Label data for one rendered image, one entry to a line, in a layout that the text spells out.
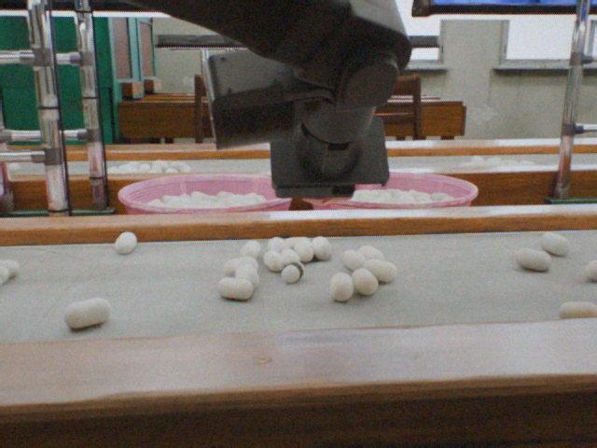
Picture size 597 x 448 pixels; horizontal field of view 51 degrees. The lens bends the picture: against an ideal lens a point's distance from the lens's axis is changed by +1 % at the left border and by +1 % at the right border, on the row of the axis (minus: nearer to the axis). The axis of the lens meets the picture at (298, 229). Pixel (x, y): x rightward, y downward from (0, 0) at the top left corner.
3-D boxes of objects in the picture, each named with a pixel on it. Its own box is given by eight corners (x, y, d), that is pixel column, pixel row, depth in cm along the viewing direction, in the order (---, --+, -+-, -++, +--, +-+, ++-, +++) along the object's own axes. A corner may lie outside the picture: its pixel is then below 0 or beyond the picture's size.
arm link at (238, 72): (407, 58, 36) (369, -49, 40) (211, 85, 35) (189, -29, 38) (372, 162, 47) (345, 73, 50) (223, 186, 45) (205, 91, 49)
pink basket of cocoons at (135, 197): (327, 259, 91) (328, 196, 88) (147, 288, 79) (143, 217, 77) (256, 220, 114) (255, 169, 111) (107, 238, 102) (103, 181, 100)
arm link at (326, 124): (395, 91, 42) (375, 27, 45) (298, 106, 41) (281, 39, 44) (378, 145, 49) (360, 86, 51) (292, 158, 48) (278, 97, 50)
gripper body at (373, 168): (268, 130, 56) (269, 79, 49) (378, 128, 57) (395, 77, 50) (270, 193, 53) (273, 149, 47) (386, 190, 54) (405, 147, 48)
